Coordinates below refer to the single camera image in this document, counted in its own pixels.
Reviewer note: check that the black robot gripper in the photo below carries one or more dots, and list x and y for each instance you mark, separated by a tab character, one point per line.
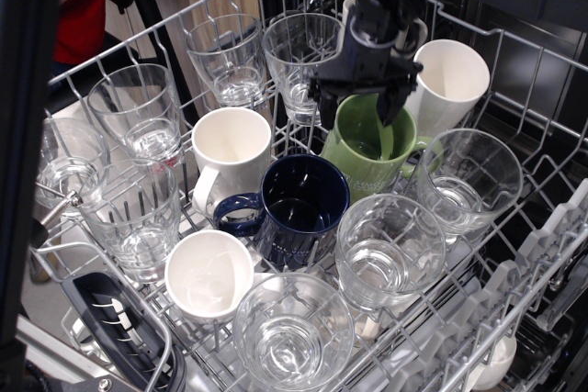
364	63

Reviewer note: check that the green ceramic mug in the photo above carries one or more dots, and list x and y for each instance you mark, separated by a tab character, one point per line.
371	157

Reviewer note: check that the tall white mug rear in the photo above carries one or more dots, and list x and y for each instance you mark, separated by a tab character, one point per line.
407	42

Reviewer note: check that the navy blue ceramic mug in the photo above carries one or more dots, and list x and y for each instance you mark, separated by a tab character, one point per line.
294	215

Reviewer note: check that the white mug front tilted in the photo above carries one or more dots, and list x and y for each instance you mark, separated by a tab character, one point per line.
207	274

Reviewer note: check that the clear glass rear centre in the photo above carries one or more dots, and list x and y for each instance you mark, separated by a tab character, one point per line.
295	46

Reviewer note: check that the tall white cup tilted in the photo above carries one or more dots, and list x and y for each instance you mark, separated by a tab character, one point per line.
453	79

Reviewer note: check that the clear glass rear left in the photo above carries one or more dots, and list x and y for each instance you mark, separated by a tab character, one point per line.
226	52

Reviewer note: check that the clear glass centre right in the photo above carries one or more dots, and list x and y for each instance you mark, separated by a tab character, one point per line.
389	249

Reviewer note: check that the tall clear glass left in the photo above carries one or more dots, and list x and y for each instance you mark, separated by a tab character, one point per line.
138	107

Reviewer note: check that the clear glass front centre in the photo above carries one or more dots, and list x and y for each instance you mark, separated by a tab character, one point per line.
293	332

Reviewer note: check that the clear glass front left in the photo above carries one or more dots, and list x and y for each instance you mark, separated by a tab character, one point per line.
133	210

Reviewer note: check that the person in red shirt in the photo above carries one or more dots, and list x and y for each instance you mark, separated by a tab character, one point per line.
80	33

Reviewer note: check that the clear glass far left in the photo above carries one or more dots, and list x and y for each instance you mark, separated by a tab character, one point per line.
72	151

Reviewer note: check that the white bowl lower rack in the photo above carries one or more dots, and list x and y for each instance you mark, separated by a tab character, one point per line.
487	376

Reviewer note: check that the grey wire dishwasher rack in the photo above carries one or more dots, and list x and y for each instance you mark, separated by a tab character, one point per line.
524	277

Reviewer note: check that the white mug with handle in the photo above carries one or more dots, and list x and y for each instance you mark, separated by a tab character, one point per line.
232	149

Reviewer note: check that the black rack handle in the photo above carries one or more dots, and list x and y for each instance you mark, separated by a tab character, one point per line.
117	321

